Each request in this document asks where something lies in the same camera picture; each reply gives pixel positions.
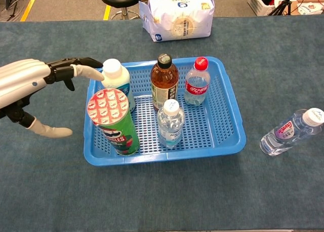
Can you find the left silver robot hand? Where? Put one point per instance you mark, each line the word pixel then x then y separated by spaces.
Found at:
pixel 20 77

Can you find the green Pringles can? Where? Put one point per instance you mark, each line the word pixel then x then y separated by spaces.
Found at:
pixel 108 106

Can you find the clear bottle pink label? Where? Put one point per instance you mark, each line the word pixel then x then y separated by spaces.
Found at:
pixel 286 133

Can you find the white milk drink bottle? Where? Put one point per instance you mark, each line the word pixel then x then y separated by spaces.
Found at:
pixel 115 77

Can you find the brown tea bottle black cap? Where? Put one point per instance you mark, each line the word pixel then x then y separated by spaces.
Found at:
pixel 163 80

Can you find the clear water bottle blue label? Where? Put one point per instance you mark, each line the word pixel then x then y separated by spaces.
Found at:
pixel 170 125

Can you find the red cap clear bottle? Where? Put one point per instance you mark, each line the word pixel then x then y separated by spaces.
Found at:
pixel 197 89

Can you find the teal felt table cloth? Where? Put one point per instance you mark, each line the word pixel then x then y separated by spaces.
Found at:
pixel 50 178

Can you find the blue perforated plastic basket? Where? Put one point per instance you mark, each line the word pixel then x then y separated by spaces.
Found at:
pixel 141 159

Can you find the white paper flour bag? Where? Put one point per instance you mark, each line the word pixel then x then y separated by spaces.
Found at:
pixel 177 19

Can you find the white plastic storage basket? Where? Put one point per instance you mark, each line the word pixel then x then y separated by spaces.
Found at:
pixel 255 4

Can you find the black tripod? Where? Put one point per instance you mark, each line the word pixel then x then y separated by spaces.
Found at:
pixel 284 2

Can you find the printed white cardboard box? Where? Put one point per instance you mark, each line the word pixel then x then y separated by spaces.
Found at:
pixel 311 6

